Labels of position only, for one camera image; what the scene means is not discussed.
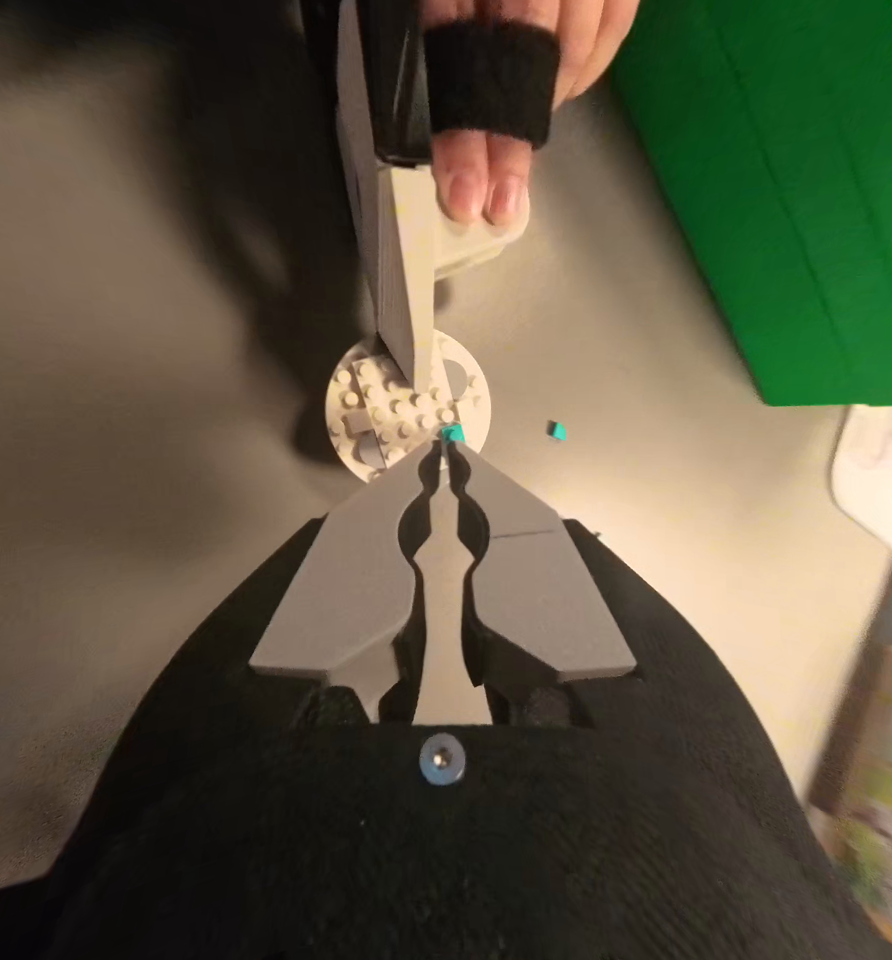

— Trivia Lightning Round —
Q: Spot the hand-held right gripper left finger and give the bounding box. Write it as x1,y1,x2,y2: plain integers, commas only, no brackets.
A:
248,441,447,723

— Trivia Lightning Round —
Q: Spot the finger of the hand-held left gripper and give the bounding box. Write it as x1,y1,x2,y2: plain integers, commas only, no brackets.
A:
335,0,438,385

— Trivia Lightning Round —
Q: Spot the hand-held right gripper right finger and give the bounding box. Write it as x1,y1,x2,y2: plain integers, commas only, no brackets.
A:
444,441,638,700

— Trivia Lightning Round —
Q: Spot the round white lego plate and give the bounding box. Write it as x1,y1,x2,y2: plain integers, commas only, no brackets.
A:
326,330,492,483

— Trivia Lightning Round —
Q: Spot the yellow lego box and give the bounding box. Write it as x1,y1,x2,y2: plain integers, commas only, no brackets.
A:
828,645,892,957

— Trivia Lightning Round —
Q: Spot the person's left hand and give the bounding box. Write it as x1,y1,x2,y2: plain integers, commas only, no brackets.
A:
418,0,640,228

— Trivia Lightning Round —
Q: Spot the green plastic bin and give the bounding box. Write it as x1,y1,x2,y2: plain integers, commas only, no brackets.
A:
609,0,892,408

